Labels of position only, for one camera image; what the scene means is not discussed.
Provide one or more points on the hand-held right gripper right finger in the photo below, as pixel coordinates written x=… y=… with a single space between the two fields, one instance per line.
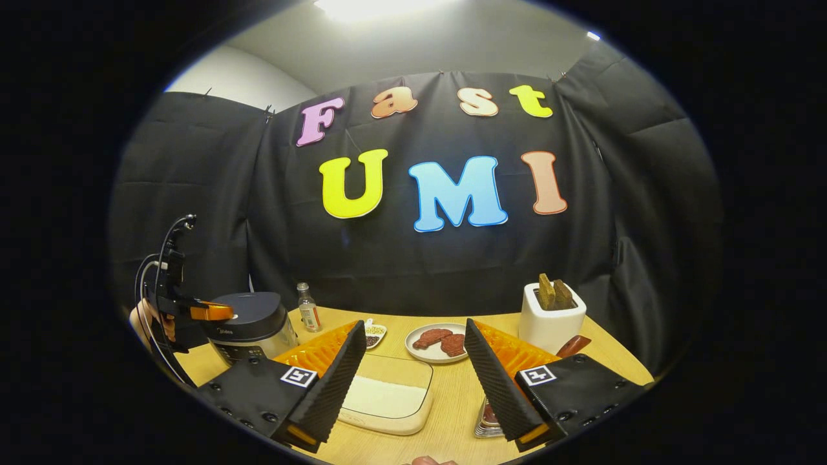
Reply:
x=494 y=381

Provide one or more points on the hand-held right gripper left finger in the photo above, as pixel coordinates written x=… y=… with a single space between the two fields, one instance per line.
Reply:
x=336 y=381

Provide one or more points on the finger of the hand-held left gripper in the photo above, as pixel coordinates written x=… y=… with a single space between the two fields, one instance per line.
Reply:
x=212 y=312

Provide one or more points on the black and silver rice cooker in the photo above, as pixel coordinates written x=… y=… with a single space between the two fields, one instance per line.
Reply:
x=252 y=313

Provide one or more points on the clear rice container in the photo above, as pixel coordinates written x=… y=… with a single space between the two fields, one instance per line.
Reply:
x=387 y=400

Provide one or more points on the brown wooden spoon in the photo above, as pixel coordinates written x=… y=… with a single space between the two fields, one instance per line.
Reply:
x=574 y=346

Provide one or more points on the reddish brown meat piece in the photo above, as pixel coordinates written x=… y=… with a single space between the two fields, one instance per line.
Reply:
x=431 y=338
x=453 y=345

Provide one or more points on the white sectioned dish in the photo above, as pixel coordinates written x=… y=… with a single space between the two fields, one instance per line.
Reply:
x=382 y=330

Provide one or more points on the small clear bottle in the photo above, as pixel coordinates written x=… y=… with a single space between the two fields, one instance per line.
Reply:
x=309 y=313

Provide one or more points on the white toaster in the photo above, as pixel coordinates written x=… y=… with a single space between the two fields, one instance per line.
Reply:
x=549 y=329

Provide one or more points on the round white plate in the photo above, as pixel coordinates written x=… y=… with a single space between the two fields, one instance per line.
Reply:
x=417 y=352

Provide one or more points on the brown toast slice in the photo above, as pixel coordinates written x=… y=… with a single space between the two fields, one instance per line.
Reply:
x=563 y=296
x=547 y=292

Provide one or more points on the black backdrop cloth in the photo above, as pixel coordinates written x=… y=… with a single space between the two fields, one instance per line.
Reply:
x=452 y=258

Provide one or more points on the black cloth clip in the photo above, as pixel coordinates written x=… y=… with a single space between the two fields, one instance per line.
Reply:
x=269 y=113

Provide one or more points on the large ceiling light panel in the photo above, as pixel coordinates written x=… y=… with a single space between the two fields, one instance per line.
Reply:
x=381 y=8

